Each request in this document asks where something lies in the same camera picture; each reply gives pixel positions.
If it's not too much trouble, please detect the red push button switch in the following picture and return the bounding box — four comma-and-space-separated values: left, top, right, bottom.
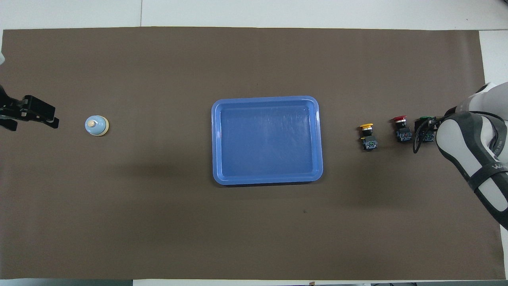
392, 116, 413, 143

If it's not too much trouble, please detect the green push button switch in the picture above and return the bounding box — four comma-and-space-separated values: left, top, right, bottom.
415, 116, 436, 143

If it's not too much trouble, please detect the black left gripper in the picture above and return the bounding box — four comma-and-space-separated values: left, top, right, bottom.
0, 84, 59, 131

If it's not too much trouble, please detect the blue plastic tray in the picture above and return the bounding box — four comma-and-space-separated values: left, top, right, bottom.
211, 95, 323, 186

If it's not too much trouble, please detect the light blue desk bell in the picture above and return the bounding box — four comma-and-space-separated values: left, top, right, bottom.
85, 115, 110, 137

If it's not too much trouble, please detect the yellow push button switch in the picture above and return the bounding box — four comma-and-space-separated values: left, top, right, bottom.
359, 123, 379, 151

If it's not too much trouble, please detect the brown table mat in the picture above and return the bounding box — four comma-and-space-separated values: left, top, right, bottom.
0, 27, 506, 280

